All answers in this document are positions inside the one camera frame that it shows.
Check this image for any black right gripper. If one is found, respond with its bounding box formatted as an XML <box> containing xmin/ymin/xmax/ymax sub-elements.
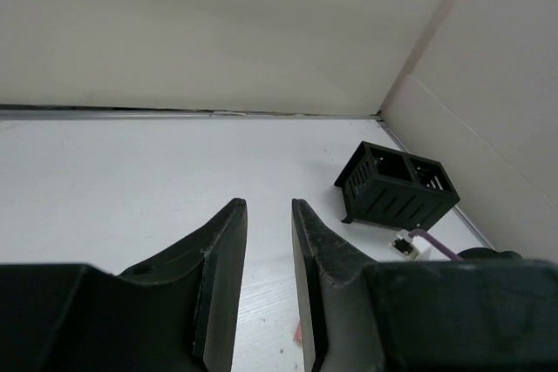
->
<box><xmin>458</xmin><ymin>247</ymin><xmax>521</xmax><ymax>260</ymax></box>

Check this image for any pink highlighter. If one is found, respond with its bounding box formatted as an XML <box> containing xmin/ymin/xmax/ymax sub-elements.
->
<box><xmin>294</xmin><ymin>321</ymin><xmax>303</xmax><ymax>345</ymax></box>

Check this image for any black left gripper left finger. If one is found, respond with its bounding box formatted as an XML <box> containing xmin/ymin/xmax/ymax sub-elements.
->
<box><xmin>119</xmin><ymin>198</ymin><xmax>248</xmax><ymax>371</ymax></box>

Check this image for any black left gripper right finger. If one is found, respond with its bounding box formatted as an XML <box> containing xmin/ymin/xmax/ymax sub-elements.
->
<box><xmin>291</xmin><ymin>199</ymin><xmax>379</xmax><ymax>371</ymax></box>

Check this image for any aluminium rail back edge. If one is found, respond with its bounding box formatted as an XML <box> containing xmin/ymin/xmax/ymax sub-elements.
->
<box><xmin>1</xmin><ymin>105</ymin><xmax>384</xmax><ymax>122</ymax></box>

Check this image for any black two-compartment organizer box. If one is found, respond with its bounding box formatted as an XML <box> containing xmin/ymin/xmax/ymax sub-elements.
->
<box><xmin>334</xmin><ymin>141</ymin><xmax>449</xmax><ymax>231</ymax></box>

